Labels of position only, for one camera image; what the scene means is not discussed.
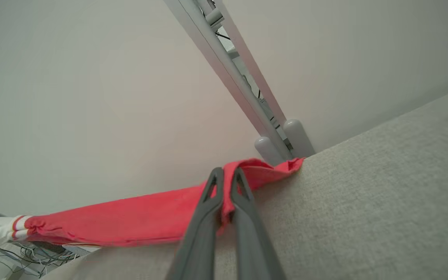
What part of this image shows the grey metal post with cylinders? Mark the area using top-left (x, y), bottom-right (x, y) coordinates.
top-left (164, 0), bottom-right (316, 166)

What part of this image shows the black tangled floor cable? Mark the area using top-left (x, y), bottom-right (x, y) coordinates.
top-left (0, 241), bottom-right (79, 278)

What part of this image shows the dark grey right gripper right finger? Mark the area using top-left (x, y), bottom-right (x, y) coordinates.
top-left (229, 168), bottom-right (287, 280)

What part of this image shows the grey fabric sofa cushion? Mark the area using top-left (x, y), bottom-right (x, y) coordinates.
top-left (39, 82), bottom-right (448, 280)

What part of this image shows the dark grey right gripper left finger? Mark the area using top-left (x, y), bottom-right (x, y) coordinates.
top-left (166, 167), bottom-right (225, 280)

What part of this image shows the red and white jersey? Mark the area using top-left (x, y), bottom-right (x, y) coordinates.
top-left (0, 157), bottom-right (305, 261)

